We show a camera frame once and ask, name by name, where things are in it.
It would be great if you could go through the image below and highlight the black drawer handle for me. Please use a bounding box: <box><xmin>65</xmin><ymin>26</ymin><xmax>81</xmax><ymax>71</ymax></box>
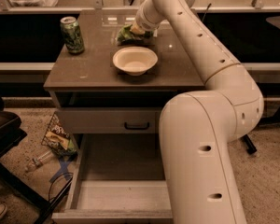
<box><xmin>124</xmin><ymin>122</ymin><xmax>150</xmax><ymax>131</ymax></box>

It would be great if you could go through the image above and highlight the chip bag on floor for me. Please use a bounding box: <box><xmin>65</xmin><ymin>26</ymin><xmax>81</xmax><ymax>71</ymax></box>
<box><xmin>41</xmin><ymin>114</ymin><xmax>77</xmax><ymax>156</ymax></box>

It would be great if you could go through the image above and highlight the clear plastic bottle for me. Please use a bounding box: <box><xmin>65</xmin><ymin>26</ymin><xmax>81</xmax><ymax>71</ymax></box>
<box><xmin>25</xmin><ymin>150</ymin><xmax>55</xmax><ymax>173</ymax></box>

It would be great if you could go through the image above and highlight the black metal stand leg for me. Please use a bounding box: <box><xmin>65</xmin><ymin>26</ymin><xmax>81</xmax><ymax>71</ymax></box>
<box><xmin>241</xmin><ymin>96</ymin><xmax>280</xmax><ymax>156</ymax></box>

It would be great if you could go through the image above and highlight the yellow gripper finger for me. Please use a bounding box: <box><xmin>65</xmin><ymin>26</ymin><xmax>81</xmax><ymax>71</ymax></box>
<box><xmin>130</xmin><ymin>23</ymin><xmax>145</xmax><ymax>35</ymax></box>

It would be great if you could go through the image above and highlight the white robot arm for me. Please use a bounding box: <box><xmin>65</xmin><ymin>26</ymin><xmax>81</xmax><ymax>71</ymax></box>
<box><xmin>135</xmin><ymin>0</ymin><xmax>264</xmax><ymax>224</ymax></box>

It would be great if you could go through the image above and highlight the grey drawer cabinet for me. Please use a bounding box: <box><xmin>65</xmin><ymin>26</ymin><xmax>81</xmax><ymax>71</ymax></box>
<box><xmin>43</xmin><ymin>8</ymin><xmax>206</xmax><ymax>224</ymax></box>

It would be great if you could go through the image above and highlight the closed upper drawer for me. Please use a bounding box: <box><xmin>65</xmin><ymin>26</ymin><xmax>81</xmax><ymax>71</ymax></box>
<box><xmin>56</xmin><ymin>107</ymin><xmax>161</xmax><ymax>133</ymax></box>

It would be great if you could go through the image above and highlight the black chair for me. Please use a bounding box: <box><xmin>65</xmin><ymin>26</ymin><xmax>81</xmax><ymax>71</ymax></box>
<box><xmin>0</xmin><ymin>97</ymin><xmax>72</xmax><ymax>224</ymax></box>

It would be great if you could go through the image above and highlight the black cable on floor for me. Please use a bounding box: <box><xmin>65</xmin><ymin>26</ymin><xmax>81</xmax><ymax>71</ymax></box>
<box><xmin>48</xmin><ymin>172</ymin><xmax>75</xmax><ymax>203</ymax></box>

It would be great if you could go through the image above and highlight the open bottom drawer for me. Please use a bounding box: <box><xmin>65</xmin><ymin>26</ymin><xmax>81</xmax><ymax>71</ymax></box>
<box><xmin>52</xmin><ymin>133</ymin><xmax>173</xmax><ymax>224</ymax></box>

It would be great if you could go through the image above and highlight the green jalapeno chip bag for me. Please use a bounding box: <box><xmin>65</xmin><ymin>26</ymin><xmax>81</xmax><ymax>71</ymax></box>
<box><xmin>116</xmin><ymin>24</ymin><xmax>153</xmax><ymax>46</ymax></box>

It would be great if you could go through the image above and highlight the green soda can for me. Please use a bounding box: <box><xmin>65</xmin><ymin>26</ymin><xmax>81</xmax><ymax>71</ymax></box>
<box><xmin>60</xmin><ymin>16</ymin><xmax>85</xmax><ymax>54</ymax></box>

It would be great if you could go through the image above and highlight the white paper bowl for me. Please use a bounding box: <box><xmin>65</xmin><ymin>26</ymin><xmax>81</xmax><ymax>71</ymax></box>
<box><xmin>112</xmin><ymin>47</ymin><xmax>158</xmax><ymax>76</ymax></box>

